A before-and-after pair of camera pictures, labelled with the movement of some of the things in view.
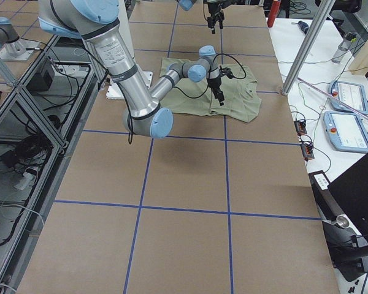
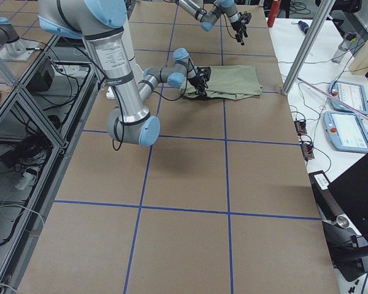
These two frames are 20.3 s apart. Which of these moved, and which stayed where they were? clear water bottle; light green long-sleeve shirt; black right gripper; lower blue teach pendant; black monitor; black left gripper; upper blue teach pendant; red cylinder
Moved: black right gripper; black left gripper; light green long-sleeve shirt
Stayed: red cylinder; upper blue teach pendant; lower blue teach pendant; black monitor; clear water bottle
